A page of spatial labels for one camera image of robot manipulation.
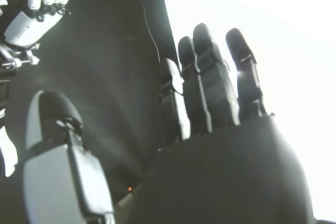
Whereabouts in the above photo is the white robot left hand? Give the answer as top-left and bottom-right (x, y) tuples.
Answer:
(22, 23), (316, 224)

